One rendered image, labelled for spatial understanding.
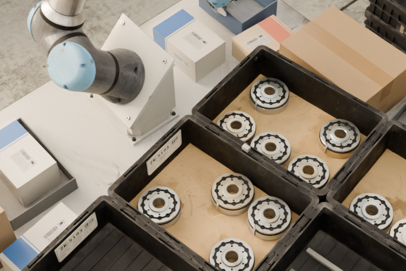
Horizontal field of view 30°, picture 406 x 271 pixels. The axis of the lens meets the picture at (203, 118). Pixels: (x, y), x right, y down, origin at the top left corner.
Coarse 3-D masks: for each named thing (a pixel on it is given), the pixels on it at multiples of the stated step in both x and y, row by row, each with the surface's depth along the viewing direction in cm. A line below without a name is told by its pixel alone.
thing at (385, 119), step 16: (256, 48) 200; (240, 64) 197; (288, 64) 197; (224, 80) 194; (320, 80) 193; (208, 96) 191; (352, 96) 190; (192, 112) 187; (240, 144) 181; (368, 144) 181; (272, 160) 178; (352, 160) 178; (288, 176) 176; (320, 192) 173
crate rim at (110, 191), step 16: (176, 128) 185; (208, 128) 184; (160, 144) 182; (144, 160) 179; (256, 160) 180; (128, 176) 176; (112, 192) 174; (304, 192) 173; (128, 208) 171; (176, 240) 166; (192, 256) 163; (272, 256) 163
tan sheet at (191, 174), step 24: (192, 144) 194; (168, 168) 189; (192, 168) 189; (216, 168) 189; (192, 192) 185; (192, 216) 181; (216, 216) 181; (240, 216) 181; (192, 240) 177; (216, 240) 177; (264, 240) 177
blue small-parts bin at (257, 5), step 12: (204, 0) 235; (240, 0) 241; (252, 0) 241; (264, 0) 237; (276, 0) 231; (228, 12) 228; (240, 12) 238; (252, 12) 238; (264, 12) 230; (276, 12) 235; (228, 24) 232; (240, 24) 226; (252, 24) 230
